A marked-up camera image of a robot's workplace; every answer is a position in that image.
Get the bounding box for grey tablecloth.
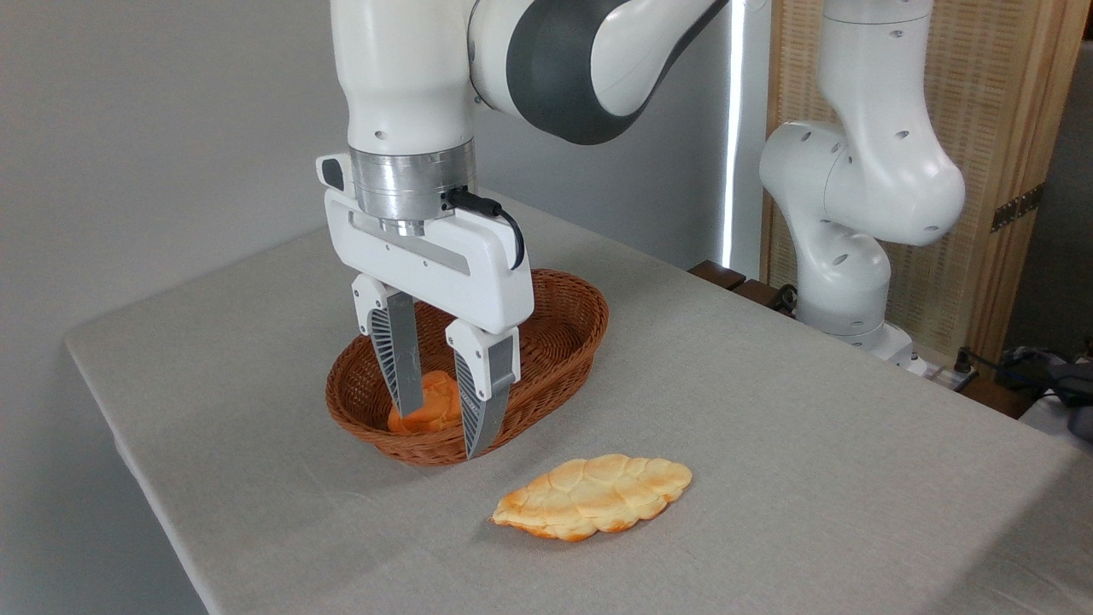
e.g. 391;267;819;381
65;184;1093;615

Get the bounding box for wooden rattan folding screen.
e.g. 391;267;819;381
763;0;1093;364

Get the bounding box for white power strip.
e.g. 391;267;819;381
925;362;979;395

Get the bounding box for dark metal screen hinge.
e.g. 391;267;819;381
991;184;1044;233

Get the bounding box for orange round bread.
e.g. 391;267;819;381
387;370;466;435

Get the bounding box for black cable bundle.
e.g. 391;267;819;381
969;344;1093;402

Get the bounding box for golden braided bread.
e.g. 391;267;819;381
490;454;693;542

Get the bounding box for dark brown wooden block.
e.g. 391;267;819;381
734;279;783;310

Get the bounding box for brown wicker oval basket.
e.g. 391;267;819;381
324;268;611;467

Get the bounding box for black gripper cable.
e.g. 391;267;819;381
441;186;526;271

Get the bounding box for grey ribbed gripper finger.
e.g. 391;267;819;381
445;319;520;460
352;273;425;418

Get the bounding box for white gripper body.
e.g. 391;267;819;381
316;154;535;336

